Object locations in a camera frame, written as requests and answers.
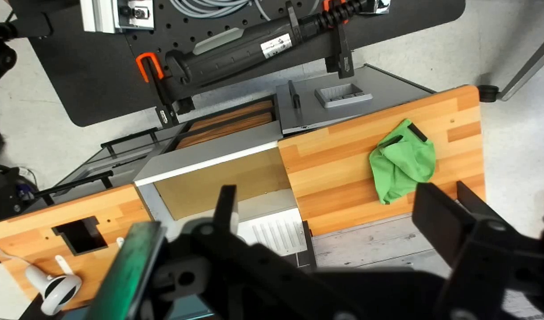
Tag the black metal table leg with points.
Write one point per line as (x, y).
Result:
(521, 64)

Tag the silver aluminium extrusion bracket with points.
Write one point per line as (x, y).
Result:
(114, 14)

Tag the green microfibre cloth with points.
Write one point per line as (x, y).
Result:
(400, 163)

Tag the grey open drawer unit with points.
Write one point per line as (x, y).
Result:
(183, 160)

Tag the white VR controller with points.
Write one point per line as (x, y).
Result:
(57, 289)

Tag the black cylindrical clamp bar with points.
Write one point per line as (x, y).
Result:
(247, 53)

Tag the black perforated mounting board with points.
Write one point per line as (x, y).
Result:
(236, 35)

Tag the grey cabinet with recessed tray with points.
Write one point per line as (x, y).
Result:
(343, 97)

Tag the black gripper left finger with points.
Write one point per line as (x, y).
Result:
(128, 266)

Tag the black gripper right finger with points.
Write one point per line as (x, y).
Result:
(441, 222)

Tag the white ribbed panel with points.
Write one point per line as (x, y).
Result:
(274, 231)

